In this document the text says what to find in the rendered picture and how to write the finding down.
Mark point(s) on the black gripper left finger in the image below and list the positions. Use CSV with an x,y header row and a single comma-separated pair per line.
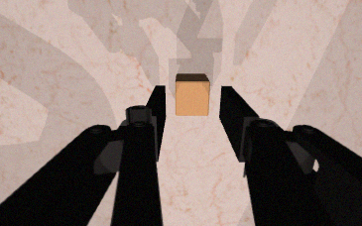
x,y
66,191

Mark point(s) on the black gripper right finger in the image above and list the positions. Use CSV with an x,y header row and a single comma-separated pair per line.
x,y
285,191

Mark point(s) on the orange block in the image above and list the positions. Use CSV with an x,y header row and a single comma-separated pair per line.
x,y
192,94

